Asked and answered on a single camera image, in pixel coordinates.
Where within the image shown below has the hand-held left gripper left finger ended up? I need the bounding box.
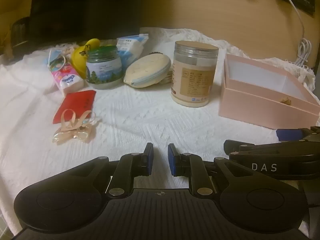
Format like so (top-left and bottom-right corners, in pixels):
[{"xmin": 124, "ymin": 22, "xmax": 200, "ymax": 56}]
[{"xmin": 74, "ymin": 142, "xmax": 154, "ymax": 198}]

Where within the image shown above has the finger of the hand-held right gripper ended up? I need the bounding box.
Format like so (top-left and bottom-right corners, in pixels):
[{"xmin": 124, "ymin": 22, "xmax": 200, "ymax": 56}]
[
  {"xmin": 223, "ymin": 139, "xmax": 256, "ymax": 154},
  {"xmin": 276, "ymin": 126, "xmax": 320, "ymax": 142}
]

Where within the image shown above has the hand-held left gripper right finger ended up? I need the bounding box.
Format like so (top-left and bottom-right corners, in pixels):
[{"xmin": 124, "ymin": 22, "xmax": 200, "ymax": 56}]
[{"xmin": 168, "ymin": 143, "xmax": 248, "ymax": 197}]

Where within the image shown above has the white knitted blanket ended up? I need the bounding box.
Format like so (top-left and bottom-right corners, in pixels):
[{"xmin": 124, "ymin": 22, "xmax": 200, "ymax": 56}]
[{"xmin": 0, "ymin": 27, "xmax": 320, "ymax": 232}]

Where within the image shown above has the pink cardboard box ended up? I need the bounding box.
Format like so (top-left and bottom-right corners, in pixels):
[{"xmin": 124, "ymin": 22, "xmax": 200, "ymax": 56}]
[{"xmin": 218, "ymin": 53, "xmax": 320, "ymax": 130}]

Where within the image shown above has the beige ribbon bow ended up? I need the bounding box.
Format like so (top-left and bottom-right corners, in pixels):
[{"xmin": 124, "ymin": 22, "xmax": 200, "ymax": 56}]
[{"xmin": 52, "ymin": 109, "xmax": 102, "ymax": 145}]

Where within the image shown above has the clear plastic jar beige powder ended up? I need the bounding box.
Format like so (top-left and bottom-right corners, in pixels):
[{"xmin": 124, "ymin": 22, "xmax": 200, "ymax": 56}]
[{"xmin": 171, "ymin": 40, "xmax": 219, "ymax": 108}]

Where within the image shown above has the beige round zip pouch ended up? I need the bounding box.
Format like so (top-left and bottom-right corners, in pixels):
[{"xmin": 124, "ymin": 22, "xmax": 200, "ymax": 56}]
[{"xmin": 123, "ymin": 54, "xmax": 172, "ymax": 89}]

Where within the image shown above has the red envelope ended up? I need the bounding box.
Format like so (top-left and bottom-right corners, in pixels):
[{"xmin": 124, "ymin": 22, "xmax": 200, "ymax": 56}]
[{"xmin": 53, "ymin": 90, "xmax": 97, "ymax": 125}]

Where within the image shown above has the green glass jar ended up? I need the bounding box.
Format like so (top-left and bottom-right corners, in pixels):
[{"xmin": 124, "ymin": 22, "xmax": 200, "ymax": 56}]
[{"xmin": 86, "ymin": 45, "xmax": 124, "ymax": 90}]

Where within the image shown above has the white and blue tissue packet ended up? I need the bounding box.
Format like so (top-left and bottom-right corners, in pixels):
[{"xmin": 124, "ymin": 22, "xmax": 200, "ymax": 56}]
[{"xmin": 116, "ymin": 33, "xmax": 149, "ymax": 67}]

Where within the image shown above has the pink tissue packet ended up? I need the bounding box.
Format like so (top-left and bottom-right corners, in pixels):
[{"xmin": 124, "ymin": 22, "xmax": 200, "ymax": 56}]
[{"xmin": 49, "ymin": 55, "xmax": 84, "ymax": 92}]

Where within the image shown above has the yellow plastic toy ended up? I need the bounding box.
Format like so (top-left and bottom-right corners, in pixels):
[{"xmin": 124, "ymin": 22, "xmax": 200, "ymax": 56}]
[{"xmin": 72, "ymin": 38, "xmax": 101, "ymax": 77}]

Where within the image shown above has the blue and white face mask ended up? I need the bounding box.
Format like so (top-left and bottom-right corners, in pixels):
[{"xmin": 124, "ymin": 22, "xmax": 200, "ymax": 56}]
[{"xmin": 47, "ymin": 47, "xmax": 68, "ymax": 71}]

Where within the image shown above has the white power cable with plug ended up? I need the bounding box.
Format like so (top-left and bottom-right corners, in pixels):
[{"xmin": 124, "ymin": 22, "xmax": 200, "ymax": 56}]
[{"xmin": 278, "ymin": 0, "xmax": 313, "ymax": 67}]

